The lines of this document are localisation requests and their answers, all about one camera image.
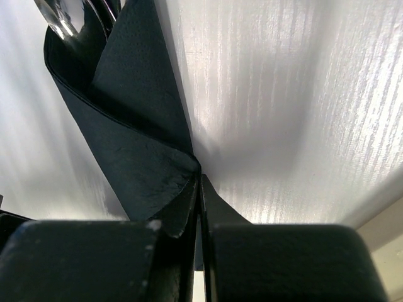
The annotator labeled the silver fork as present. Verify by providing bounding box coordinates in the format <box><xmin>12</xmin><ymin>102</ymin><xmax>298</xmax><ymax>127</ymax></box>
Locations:
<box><xmin>91</xmin><ymin>0</ymin><xmax>125</xmax><ymax>34</ymax></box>

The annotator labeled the black paper napkin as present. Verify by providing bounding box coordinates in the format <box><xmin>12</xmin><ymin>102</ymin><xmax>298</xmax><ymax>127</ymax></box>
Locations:
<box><xmin>43</xmin><ymin>1</ymin><xmax>200</xmax><ymax>237</ymax></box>

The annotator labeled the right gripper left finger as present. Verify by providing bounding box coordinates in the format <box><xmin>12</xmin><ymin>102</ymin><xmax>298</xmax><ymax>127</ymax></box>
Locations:
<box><xmin>1</xmin><ymin>177</ymin><xmax>198</xmax><ymax>301</ymax></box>

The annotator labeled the wooden handled spoon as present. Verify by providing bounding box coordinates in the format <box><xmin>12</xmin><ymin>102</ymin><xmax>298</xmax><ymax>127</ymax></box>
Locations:
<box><xmin>34</xmin><ymin>0</ymin><xmax>86</xmax><ymax>40</ymax></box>

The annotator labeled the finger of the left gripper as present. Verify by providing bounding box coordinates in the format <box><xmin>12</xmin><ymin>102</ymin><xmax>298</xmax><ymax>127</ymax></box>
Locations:
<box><xmin>1</xmin><ymin>208</ymin><xmax>35</xmax><ymax>249</ymax></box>

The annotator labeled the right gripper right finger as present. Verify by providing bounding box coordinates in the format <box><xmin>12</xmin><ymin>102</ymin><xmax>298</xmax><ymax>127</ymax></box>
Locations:
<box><xmin>200</xmin><ymin>176</ymin><xmax>387</xmax><ymax>301</ymax></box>

